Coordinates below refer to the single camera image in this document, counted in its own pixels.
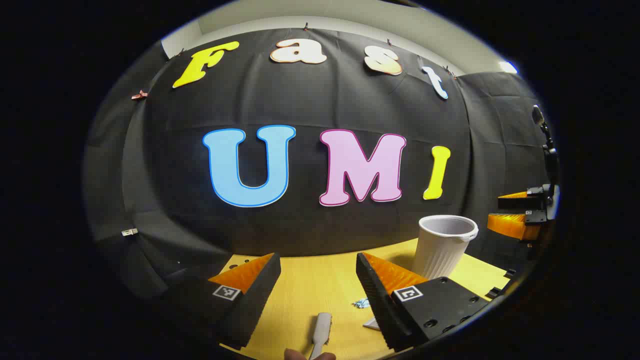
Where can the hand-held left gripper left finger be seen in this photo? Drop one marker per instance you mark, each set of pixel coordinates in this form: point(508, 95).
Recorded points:
point(260, 300)

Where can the light blue paper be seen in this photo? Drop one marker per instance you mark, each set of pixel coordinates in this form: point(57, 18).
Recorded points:
point(361, 303)

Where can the black desk clamp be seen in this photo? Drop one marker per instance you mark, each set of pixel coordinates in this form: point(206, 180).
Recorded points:
point(494, 292)
point(510, 273)

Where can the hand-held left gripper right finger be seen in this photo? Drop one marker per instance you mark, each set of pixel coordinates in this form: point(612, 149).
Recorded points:
point(375, 295)

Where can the wooden desktop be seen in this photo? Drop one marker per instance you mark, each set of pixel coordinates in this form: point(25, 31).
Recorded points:
point(310, 285)

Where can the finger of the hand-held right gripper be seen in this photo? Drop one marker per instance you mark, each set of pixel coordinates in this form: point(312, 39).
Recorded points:
point(520, 196)
point(515, 225)

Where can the small grey broom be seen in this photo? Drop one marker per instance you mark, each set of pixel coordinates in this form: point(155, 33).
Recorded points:
point(322, 327)

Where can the small white tag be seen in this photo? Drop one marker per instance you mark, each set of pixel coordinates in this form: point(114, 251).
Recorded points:
point(129, 232)

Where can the grey dustpan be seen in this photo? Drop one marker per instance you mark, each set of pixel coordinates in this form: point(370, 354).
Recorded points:
point(372, 324)

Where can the white ribbed garbage bin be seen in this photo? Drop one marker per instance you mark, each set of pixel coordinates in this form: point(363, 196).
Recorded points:
point(440, 255)

